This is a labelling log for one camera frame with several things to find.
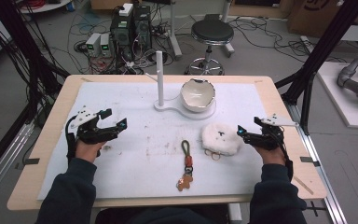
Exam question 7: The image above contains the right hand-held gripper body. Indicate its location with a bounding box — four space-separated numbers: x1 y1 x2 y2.
249 113 298 151

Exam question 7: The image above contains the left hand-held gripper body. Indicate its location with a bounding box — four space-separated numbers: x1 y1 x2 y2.
69 106 120 145

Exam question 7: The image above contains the white fluffy plush keychain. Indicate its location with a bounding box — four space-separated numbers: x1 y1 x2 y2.
200 121 244 161

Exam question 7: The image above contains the person's left hand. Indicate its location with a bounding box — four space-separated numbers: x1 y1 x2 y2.
74 138 107 163

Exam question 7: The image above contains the person's right hand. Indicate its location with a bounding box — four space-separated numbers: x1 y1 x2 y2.
254 145 287 167

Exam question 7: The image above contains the white table mat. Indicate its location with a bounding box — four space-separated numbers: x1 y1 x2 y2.
36 80 270 201

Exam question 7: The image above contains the white bowl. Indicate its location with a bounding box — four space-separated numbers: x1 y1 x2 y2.
179 77 216 114

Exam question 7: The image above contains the grey power supply unit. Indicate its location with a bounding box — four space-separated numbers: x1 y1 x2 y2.
85 32 103 58
100 33 113 59

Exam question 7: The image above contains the white platform board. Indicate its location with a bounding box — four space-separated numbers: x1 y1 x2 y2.
316 61 358 131

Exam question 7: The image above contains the black computer tower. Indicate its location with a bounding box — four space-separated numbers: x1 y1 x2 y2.
132 4 153 51
109 12 135 61

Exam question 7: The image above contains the white table leg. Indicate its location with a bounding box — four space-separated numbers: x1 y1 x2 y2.
227 203 243 224

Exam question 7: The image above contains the black round stool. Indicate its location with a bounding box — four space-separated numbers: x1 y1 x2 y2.
184 19 235 77

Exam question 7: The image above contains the white box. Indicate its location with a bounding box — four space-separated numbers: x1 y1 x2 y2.
118 2 134 18

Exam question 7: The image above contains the cardboard box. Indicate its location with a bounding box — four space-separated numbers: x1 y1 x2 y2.
286 0 358 39

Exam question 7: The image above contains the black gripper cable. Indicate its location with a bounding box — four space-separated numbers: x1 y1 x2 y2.
64 114 78 164

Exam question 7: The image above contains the aluminium rail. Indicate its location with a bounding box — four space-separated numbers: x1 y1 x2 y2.
286 102 349 224
0 121 35 208

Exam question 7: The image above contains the white stand with post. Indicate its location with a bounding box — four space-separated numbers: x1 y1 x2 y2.
145 50 217 121

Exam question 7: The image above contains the braided cord gingerbread keychain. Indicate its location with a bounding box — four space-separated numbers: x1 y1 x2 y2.
175 139 195 192

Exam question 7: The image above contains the black frame strut with cables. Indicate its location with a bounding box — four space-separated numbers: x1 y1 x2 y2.
0 0 71 132

